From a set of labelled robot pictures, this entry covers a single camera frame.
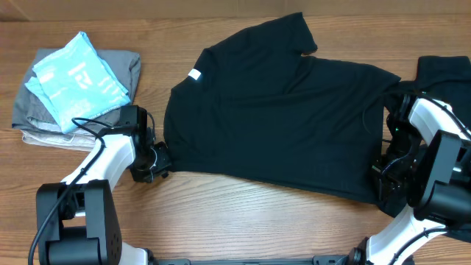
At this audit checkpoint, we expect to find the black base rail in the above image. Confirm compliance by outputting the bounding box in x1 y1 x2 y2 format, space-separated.
149 255 348 265

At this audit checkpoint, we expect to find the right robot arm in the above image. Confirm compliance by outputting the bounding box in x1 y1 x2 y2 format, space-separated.
338 92 470 264

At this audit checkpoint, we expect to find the black clothes pile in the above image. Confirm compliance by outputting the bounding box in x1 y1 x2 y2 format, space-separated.
378 56 470 243

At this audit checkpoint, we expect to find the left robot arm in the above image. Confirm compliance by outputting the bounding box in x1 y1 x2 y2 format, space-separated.
28 125 171 265

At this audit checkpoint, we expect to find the black t-shirt with label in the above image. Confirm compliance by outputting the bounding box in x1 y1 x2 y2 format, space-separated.
163 13 400 203

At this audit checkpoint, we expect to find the beige folded garment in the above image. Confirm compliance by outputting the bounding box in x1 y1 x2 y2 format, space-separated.
22 130 95 152

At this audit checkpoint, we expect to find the light blue folded shirt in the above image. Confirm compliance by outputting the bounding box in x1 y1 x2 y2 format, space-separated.
25 32 131 134

